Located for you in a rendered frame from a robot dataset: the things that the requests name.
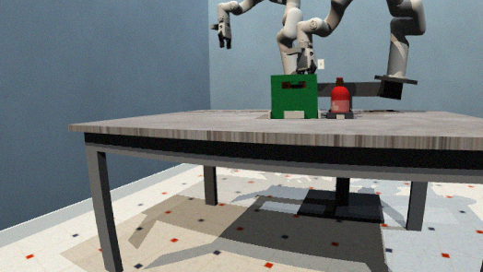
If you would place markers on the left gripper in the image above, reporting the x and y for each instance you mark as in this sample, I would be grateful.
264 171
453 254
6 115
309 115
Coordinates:
304 64

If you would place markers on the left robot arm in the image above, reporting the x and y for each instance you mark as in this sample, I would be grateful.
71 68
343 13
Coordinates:
409 20

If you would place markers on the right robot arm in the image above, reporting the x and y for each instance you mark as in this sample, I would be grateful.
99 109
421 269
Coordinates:
285 37

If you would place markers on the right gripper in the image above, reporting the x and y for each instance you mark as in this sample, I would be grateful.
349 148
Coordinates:
225 32

